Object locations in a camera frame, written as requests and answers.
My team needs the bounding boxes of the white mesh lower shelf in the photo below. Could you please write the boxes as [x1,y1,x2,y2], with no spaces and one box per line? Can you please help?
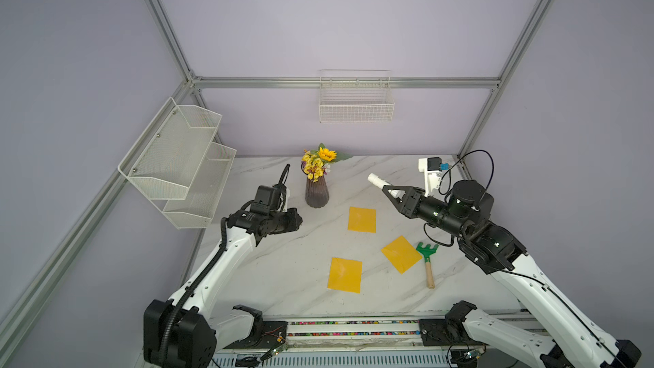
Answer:
[163,142,237,229]

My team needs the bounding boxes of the dark ribbed vase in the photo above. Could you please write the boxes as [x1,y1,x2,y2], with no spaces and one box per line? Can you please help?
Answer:
[305,177,330,209]

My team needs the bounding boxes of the white mesh upper shelf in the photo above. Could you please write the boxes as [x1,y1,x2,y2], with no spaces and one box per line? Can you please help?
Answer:
[118,98,221,200]

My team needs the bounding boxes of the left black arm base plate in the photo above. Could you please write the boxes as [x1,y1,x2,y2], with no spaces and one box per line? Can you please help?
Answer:
[226,320,289,349]

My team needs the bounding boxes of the white mesh shelf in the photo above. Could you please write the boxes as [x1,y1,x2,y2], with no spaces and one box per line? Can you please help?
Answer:
[118,98,221,200]
[163,142,237,229]

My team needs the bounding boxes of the white wire wall basket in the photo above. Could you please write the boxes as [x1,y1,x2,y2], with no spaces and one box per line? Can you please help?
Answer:
[318,69,395,124]

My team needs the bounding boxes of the white glue stick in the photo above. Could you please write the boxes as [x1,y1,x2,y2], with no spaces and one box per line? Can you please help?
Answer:
[367,173,402,199]

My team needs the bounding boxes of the yellow artificial flowers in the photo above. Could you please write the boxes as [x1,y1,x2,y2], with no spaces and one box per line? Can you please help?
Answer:
[301,144,352,182]

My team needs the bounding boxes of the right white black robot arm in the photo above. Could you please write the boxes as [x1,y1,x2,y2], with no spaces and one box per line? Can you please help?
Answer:
[368,175,642,367]

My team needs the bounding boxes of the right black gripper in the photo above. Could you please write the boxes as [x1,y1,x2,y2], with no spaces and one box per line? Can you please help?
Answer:
[385,186,470,240]

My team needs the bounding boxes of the yellow envelope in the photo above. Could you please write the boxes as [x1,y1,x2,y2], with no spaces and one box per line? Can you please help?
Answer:
[327,257,363,293]
[347,207,376,233]
[381,236,422,274]

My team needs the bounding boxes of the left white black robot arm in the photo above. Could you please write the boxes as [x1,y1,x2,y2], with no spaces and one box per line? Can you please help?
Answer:
[143,165,302,367]

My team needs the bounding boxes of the green head wooden hammer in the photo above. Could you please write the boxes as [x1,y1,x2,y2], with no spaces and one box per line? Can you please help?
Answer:
[416,242,439,290]

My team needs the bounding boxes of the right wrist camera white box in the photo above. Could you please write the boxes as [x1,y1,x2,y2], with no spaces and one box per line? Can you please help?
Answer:
[418,157,450,197]

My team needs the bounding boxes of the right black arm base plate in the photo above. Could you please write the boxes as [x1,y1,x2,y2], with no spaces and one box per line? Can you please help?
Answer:
[418,318,482,347]

